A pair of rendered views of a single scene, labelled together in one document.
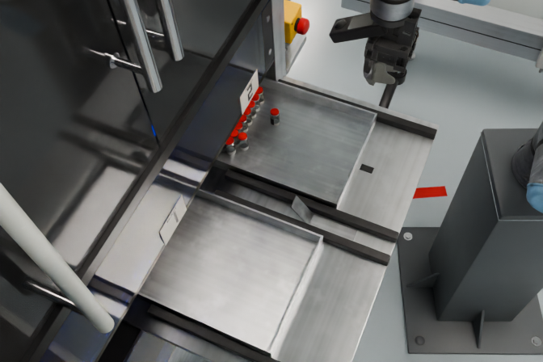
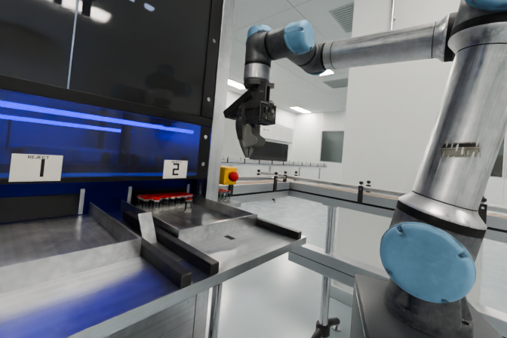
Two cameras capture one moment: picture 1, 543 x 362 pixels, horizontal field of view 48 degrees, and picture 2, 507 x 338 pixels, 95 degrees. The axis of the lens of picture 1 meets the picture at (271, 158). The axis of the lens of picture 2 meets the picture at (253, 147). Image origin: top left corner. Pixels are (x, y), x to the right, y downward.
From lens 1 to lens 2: 1.04 m
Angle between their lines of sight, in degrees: 60
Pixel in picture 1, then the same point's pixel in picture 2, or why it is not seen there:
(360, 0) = (298, 254)
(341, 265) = (133, 273)
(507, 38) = not seen: hidden behind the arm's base
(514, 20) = not seen: hidden behind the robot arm
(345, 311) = (74, 309)
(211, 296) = not seen: outside the picture
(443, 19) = (348, 271)
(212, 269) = (24, 241)
